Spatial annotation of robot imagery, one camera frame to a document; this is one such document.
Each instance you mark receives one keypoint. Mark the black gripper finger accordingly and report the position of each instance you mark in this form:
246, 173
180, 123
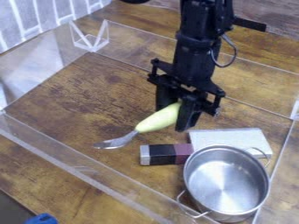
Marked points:
166, 97
190, 112

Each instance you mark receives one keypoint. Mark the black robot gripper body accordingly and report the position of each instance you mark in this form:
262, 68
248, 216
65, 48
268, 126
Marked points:
190, 71

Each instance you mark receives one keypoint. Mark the yellow handled metal spoon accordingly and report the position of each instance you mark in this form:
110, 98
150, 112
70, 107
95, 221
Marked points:
157, 121

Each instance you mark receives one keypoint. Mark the small silver pot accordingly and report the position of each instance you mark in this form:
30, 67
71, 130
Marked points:
228, 184

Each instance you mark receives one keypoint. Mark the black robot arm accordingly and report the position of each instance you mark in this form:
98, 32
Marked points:
208, 18

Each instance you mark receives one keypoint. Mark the black and silver block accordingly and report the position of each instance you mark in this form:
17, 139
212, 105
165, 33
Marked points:
165, 154

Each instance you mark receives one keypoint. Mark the grey flat metal box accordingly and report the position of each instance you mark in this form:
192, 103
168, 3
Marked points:
245, 138

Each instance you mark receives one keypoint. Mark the clear acrylic barrier panel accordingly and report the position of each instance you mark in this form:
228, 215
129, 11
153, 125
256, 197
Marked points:
91, 97

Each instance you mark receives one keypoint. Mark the blue object at corner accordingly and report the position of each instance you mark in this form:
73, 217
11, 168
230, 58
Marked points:
43, 218

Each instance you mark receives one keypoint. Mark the black strip on wall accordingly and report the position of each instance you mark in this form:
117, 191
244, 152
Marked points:
250, 24

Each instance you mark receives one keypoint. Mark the clear acrylic corner bracket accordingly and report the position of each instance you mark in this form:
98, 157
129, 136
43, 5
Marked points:
90, 42

